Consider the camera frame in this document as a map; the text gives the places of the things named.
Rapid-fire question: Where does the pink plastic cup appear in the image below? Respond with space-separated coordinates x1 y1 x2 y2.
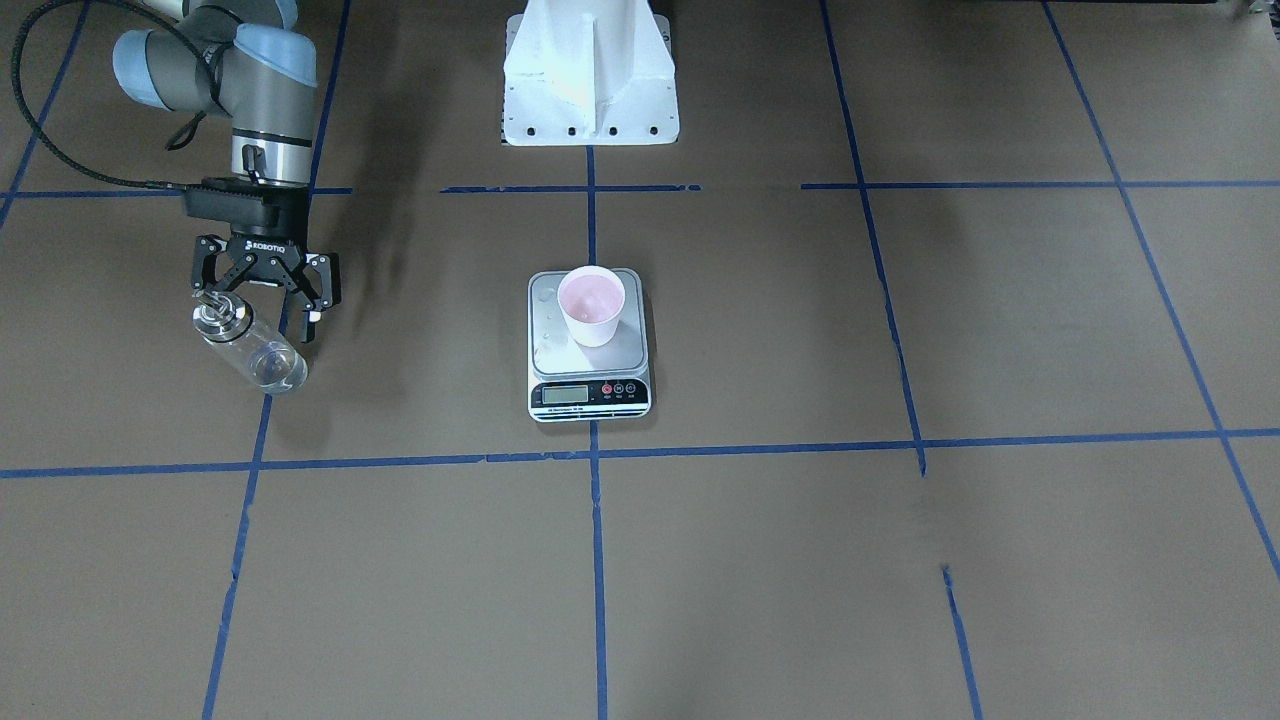
556 265 626 348

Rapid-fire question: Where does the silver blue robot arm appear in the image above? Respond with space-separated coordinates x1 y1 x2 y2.
111 1 340 325

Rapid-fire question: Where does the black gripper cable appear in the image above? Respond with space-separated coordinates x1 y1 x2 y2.
8 0 216 193

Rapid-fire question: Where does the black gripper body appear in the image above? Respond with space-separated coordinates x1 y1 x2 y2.
180 178 310 291

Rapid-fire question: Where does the silver digital kitchen scale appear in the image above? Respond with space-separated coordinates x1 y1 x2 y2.
526 268 653 423

